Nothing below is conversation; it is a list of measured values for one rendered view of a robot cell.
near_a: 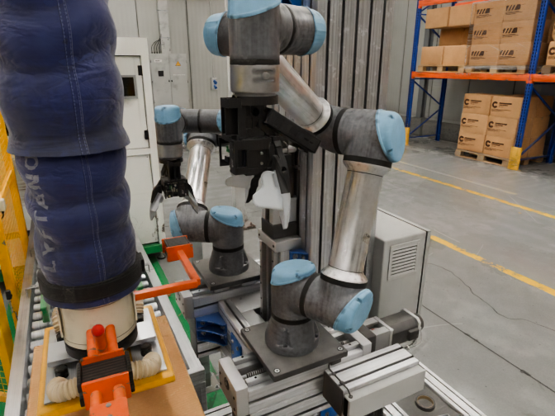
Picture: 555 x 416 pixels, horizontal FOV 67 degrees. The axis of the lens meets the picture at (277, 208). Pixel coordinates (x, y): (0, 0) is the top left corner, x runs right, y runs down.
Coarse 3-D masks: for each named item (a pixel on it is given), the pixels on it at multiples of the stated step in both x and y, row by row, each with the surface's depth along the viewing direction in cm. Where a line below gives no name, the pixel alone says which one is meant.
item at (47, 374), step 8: (48, 328) 116; (48, 336) 113; (56, 336) 108; (48, 344) 109; (40, 368) 101; (48, 368) 100; (56, 368) 96; (64, 368) 96; (72, 368) 100; (40, 376) 98; (48, 376) 97; (56, 376) 96; (64, 376) 96; (72, 376) 97; (40, 384) 96; (40, 392) 93; (40, 400) 91; (48, 400) 91; (72, 400) 91; (40, 408) 89; (48, 408) 89; (56, 408) 89; (64, 408) 90; (72, 408) 90; (80, 408) 91
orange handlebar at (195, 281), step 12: (180, 252) 134; (192, 276) 119; (156, 288) 113; (168, 288) 114; (180, 288) 115; (192, 288) 117; (108, 336) 93; (108, 348) 90; (120, 384) 79; (96, 396) 76; (120, 396) 76; (96, 408) 73; (108, 408) 73; (120, 408) 73
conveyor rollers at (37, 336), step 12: (36, 276) 254; (144, 276) 255; (36, 288) 245; (144, 288) 240; (36, 300) 230; (144, 300) 229; (36, 312) 217; (156, 312) 217; (36, 324) 208; (48, 324) 209; (36, 336) 200
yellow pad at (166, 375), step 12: (144, 312) 123; (156, 324) 118; (156, 336) 112; (132, 348) 107; (144, 348) 103; (156, 348) 107; (132, 360) 104; (168, 360) 104; (168, 372) 100; (144, 384) 96; (156, 384) 97
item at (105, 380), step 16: (112, 352) 85; (128, 352) 86; (80, 368) 81; (96, 368) 82; (112, 368) 82; (128, 368) 81; (80, 384) 77; (96, 384) 77; (112, 384) 79; (128, 384) 80; (80, 400) 78
